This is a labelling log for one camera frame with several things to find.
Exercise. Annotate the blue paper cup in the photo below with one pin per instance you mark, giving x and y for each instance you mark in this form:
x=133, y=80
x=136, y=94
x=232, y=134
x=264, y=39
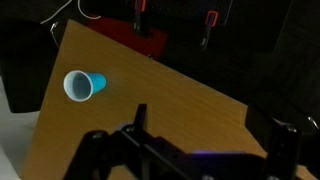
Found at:
x=96, y=82

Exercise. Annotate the red clamp on table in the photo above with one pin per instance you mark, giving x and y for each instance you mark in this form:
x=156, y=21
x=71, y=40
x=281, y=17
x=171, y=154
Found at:
x=116, y=31

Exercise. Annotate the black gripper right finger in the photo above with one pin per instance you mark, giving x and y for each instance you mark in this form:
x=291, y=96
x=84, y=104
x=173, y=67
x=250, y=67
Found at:
x=282, y=150

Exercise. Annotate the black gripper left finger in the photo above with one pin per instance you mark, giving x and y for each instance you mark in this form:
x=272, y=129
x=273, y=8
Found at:
x=110, y=156

